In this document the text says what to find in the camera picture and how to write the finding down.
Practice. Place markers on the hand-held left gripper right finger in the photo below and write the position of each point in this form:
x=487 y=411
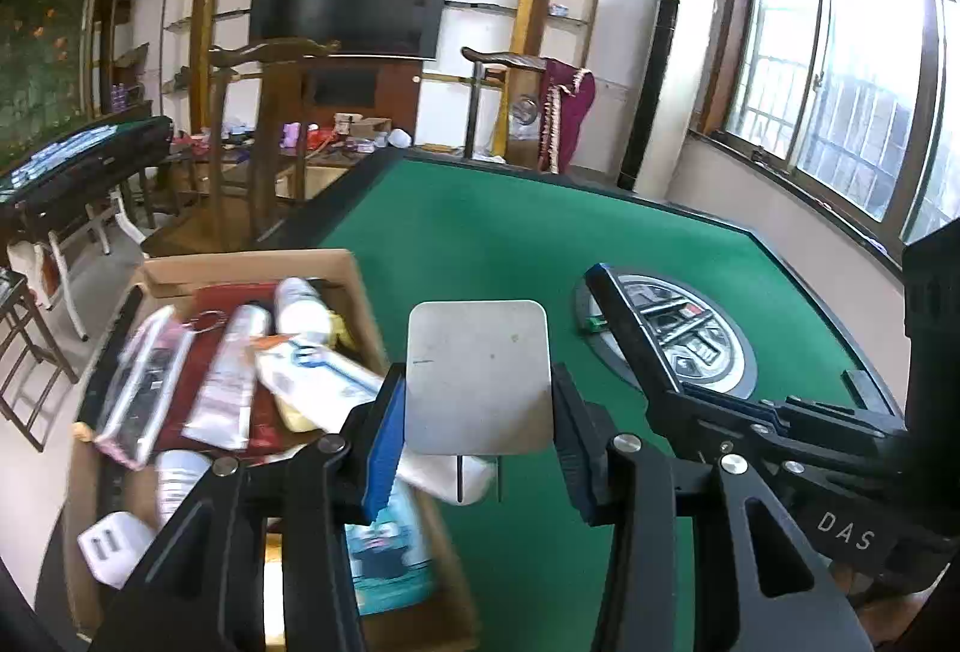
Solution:
x=577 y=464

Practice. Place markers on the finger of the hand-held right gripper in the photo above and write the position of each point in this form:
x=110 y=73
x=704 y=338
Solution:
x=697 y=431
x=840 y=431

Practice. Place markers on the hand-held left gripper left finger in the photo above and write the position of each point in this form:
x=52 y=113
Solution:
x=382 y=464

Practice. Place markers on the black stick purple cap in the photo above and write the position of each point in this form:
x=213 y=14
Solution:
x=630 y=322

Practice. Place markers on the white rounded square box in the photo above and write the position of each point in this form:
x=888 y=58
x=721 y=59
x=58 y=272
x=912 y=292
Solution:
x=480 y=374

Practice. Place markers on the long white silver packet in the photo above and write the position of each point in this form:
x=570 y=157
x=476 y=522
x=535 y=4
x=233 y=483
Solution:
x=229 y=382

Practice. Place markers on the white bottle green label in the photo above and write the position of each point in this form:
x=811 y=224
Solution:
x=300 y=311

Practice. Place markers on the cardboard box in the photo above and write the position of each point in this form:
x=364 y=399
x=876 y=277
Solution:
x=90 y=479

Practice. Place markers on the person's right hand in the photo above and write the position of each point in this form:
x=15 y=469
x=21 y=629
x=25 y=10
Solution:
x=877 y=596

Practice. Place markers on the black rectangular panel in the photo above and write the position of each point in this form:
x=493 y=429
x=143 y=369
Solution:
x=870 y=389

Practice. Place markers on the white blue cartoon box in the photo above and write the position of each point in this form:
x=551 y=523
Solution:
x=390 y=547

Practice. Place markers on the round table centre panel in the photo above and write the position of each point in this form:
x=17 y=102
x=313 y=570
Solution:
x=697 y=337

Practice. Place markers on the long white packet blue print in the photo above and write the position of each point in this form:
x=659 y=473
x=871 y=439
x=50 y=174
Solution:
x=322 y=382

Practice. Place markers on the red packet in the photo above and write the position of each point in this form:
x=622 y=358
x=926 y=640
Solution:
x=266 y=427

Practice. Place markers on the pink edged blister pack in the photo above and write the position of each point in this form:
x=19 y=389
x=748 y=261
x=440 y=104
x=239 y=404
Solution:
x=146 y=389

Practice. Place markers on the white USB charger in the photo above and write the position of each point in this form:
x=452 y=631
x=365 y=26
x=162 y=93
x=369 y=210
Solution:
x=112 y=547

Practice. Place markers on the cluttered wooden cabinet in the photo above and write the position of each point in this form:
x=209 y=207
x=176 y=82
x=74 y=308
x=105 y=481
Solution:
x=337 y=150

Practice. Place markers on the tall wooden chair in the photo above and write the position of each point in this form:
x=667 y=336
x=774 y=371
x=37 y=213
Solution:
x=247 y=157

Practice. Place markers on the tower air conditioner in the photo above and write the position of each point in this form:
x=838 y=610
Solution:
x=667 y=90

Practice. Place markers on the maroon fringed cloth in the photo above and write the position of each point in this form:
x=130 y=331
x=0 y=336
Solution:
x=566 y=112

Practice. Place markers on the dark wooden stool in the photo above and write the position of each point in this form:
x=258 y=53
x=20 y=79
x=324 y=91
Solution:
x=30 y=352

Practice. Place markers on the white keyboard stand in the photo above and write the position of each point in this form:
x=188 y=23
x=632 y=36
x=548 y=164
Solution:
x=67 y=262

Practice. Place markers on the wooden chair with round medallion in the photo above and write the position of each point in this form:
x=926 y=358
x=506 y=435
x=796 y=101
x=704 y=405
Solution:
x=495 y=97

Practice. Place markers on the black electronic keyboard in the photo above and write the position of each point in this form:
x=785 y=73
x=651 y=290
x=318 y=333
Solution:
x=75 y=165

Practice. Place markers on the black television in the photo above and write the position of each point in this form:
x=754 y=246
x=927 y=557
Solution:
x=352 y=3

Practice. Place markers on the window with brown frame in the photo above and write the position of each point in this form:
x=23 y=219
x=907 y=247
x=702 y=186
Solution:
x=847 y=82

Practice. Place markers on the green wall poster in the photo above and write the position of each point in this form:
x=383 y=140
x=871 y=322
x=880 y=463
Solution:
x=37 y=22

